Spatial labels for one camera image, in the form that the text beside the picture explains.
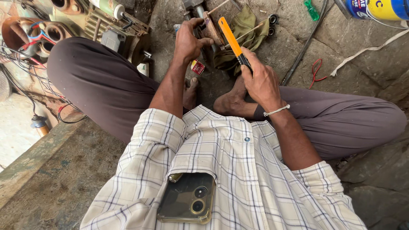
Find blue and yellow tin can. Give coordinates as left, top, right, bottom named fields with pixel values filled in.
left=344, top=0, right=409, bottom=22

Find person's left foot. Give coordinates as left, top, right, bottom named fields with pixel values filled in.
left=182, top=77, right=199, bottom=111

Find person's foot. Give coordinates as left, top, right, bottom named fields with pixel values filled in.
left=182, top=77, right=199, bottom=111
left=213, top=75, right=257, bottom=117

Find white cloth strip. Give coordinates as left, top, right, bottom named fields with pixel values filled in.
left=329, top=28, right=409, bottom=77

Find person's left hand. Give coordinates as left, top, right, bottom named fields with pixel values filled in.
left=174, top=17, right=215, bottom=64

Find small white container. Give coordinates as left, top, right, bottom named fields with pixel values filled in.
left=137, top=62, right=150, bottom=77

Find grey metal shaft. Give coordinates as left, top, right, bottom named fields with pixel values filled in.
left=181, top=0, right=218, bottom=62

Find white checked shirt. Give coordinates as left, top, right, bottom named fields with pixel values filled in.
left=80, top=105, right=368, bottom=230

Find thin wooden stick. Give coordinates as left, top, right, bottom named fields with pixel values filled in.
left=224, top=23, right=264, bottom=49
left=207, top=0, right=231, bottom=15

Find brown trousers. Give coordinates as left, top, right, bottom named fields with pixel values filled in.
left=47, top=37, right=408, bottom=161

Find tangle of black wires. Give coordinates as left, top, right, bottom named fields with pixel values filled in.
left=0, top=44, right=89, bottom=125

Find green plastic tool handle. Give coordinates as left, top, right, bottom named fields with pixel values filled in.
left=304, top=0, right=320, bottom=22

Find wooden handled tool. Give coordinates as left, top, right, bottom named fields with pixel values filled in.
left=31, top=115, right=51, bottom=138

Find long black rod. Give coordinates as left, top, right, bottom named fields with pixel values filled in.
left=279, top=0, right=328, bottom=87

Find grey fan guard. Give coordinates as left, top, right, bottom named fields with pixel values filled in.
left=0, top=68, right=12, bottom=103

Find red wire loop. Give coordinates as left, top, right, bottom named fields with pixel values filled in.
left=308, top=58, right=328, bottom=89

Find olive green cloth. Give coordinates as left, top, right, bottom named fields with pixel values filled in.
left=213, top=4, right=271, bottom=76

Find brown round metal cover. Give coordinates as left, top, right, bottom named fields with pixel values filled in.
left=203, top=11, right=227, bottom=50

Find orange and black utility knife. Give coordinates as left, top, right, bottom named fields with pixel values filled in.
left=218, top=17, right=253, bottom=73

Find motor stator with coloured wires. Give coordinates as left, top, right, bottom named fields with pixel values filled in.
left=1, top=16, right=75, bottom=62

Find small red packet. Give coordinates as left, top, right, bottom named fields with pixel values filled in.
left=190, top=59, right=206, bottom=76

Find person's right hand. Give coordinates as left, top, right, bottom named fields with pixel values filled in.
left=240, top=46, right=287, bottom=112

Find white thread wristband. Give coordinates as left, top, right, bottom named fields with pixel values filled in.
left=263, top=104, right=291, bottom=117

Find person's right foot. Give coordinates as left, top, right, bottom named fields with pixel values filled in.
left=213, top=75, right=257, bottom=117

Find phone in clear case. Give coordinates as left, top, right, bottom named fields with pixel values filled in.
left=156, top=172, right=216, bottom=225

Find green electric motor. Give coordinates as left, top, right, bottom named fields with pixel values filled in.
left=48, top=0, right=153, bottom=68

